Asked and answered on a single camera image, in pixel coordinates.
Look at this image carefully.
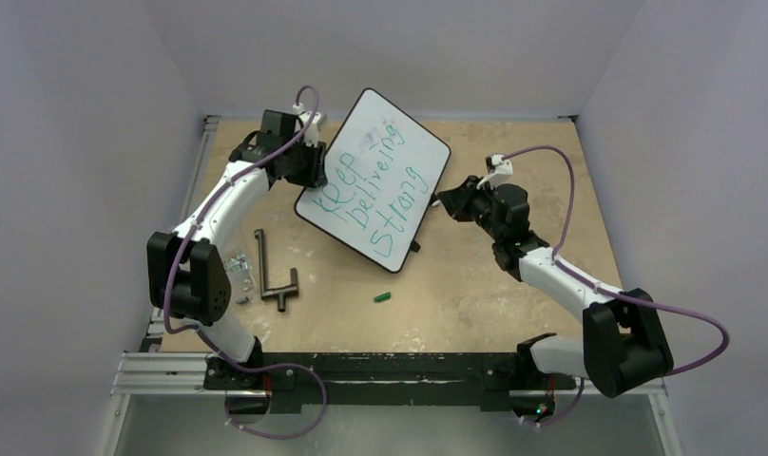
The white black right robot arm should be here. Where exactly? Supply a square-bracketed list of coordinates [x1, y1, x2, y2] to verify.
[437, 176, 674, 398]

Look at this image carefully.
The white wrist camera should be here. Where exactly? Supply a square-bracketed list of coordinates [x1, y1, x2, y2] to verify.
[476, 154, 513, 190]
[292, 104, 327, 146]

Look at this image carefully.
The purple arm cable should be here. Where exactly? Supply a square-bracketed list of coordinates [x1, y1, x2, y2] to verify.
[500, 144, 732, 429]
[162, 85, 329, 441]

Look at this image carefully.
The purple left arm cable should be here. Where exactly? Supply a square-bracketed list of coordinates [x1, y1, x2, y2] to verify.
[162, 85, 329, 441]

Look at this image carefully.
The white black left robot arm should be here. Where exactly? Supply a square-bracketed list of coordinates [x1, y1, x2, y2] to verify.
[146, 103, 327, 389]

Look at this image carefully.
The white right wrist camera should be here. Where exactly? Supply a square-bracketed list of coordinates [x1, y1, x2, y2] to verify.
[476, 154, 513, 190]

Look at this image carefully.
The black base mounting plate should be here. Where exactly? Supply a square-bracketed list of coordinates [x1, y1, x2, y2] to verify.
[203, 352, 577, 414]

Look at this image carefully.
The white whiteboard black frame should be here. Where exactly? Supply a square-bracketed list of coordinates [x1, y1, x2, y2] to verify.
[294, 87, 451, 274]

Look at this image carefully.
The aluminium frame rail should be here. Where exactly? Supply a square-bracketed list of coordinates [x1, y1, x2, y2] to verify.
[110, 115, 221, 398]

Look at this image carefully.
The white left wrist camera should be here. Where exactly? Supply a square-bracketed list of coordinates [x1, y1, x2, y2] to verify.
[292, 104, 327, 146]

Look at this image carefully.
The green marker cap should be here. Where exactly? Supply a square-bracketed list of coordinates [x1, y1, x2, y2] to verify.
[374, 292, 392, 303]

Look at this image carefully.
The clear plastic screw box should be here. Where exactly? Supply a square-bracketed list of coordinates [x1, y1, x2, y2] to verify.
[150, 251, 256, 325]

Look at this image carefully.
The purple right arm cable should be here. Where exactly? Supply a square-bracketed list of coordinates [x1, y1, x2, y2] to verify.
[500, 144, 732, 429]

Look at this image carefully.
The dark metal T-handle tool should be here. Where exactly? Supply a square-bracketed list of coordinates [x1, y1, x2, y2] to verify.
[253, 228, 301, 314]

